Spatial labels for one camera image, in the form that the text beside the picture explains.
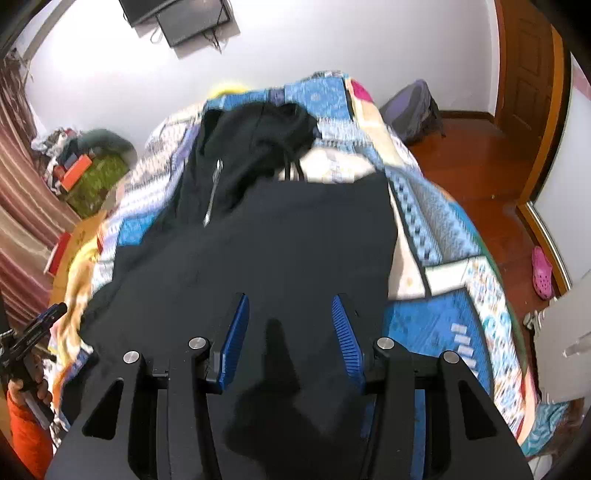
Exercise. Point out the white suitcase with stickers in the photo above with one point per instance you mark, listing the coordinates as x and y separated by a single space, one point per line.
563 350

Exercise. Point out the small wooden table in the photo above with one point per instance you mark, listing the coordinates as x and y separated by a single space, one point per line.
85 230

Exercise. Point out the small black monitor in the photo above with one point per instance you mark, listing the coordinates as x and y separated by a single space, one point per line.
194 21

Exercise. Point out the person's left forearm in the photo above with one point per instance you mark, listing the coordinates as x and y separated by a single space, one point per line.
27 438

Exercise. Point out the orange box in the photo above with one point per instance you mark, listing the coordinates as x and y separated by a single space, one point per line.
76 173

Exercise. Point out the white wardrobe door with hearts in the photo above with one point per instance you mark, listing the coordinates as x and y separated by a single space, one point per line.
568 161

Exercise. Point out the black hooded jacket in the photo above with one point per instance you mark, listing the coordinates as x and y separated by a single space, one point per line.
277 240

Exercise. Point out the grey green cushion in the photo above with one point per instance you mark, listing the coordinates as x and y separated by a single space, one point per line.
111 141

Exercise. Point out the person's left hand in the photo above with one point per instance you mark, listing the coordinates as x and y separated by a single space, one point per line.
39 397

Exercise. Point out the green cloth covered cabinet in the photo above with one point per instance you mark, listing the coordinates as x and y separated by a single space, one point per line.
101 184

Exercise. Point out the grey backpack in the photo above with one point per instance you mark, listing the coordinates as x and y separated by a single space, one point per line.
408 110

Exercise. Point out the black wall television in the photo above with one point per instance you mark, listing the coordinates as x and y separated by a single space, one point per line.
143 10

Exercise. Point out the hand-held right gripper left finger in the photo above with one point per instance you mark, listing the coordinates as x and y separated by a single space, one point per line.
233 341

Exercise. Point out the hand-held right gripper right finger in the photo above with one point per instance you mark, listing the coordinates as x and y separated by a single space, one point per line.
346 341

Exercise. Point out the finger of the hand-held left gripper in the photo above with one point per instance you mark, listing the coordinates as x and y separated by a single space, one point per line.
46 317

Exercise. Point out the blue patchwork blanket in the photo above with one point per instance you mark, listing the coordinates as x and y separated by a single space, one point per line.
438 207

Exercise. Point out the red box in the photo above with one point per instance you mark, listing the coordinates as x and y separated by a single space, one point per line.
57 254

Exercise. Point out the pink clog shoe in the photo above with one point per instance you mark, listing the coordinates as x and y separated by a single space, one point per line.
541 272

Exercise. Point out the striped brown curtain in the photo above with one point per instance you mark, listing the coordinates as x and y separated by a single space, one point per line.
27 221

